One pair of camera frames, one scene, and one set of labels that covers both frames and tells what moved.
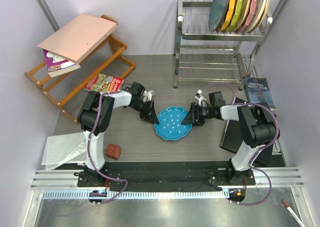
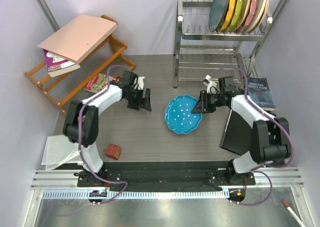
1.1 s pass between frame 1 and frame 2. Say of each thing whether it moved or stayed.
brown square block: stayed
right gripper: moved
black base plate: stayed
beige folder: stayed
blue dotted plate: moved
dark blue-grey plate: stayed
